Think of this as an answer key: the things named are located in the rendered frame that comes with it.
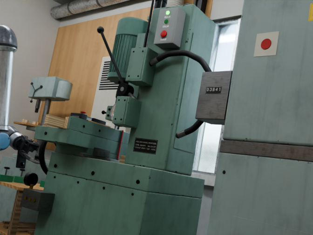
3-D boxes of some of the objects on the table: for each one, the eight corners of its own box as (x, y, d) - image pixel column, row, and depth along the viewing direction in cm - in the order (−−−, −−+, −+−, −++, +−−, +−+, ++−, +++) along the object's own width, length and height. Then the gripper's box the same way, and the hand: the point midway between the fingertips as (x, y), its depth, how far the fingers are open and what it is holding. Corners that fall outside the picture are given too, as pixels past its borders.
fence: (149, 150, 217) (151, 140, 218) (152, 150, 216) (153, 140, 217) (66, 128, 169) (69, 115, 170) (69, 128, 168) (71, 115, 169)
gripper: (17, 133, 219) (37, 150, 207) (30, 136, 227) (51, 153, 214) (10, 148, 220) (30, 166, 207) (23, 150, 227) (44, 168, 215)
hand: (37, 163), depth 212 cm, fingers closed
